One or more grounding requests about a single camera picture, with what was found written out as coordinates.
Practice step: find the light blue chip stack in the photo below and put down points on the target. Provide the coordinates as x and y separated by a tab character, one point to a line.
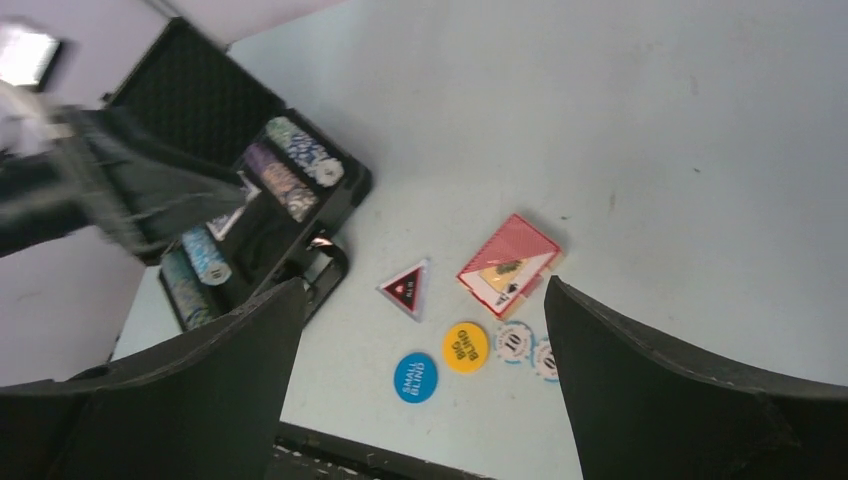
205	258

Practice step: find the blue small blind button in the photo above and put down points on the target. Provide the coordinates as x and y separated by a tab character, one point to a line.
416	378

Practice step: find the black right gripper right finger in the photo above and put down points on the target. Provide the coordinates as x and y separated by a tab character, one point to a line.
643	404

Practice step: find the yellow big blind button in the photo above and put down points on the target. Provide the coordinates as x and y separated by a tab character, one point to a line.
465	347

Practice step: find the red playing card deck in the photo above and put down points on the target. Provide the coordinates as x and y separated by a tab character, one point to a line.
509	266

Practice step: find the white blue 10 chip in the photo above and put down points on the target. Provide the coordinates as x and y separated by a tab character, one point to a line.
543	361
514	342

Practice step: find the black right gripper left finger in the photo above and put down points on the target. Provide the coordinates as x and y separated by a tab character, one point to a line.
202	405

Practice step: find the green blue chip stack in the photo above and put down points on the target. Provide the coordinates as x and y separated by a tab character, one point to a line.
305	151

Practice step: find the purple orange chip stack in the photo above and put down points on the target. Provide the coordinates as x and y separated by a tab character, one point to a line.
283	183

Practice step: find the red triangular all-in button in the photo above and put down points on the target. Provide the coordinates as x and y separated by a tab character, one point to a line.
406	289

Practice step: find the blue playing card deck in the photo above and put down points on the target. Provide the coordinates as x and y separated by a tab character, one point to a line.
222	225

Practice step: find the black poker set case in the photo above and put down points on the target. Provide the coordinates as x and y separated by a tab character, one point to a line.
188	92

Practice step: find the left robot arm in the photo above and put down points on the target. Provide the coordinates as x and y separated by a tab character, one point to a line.
81	168

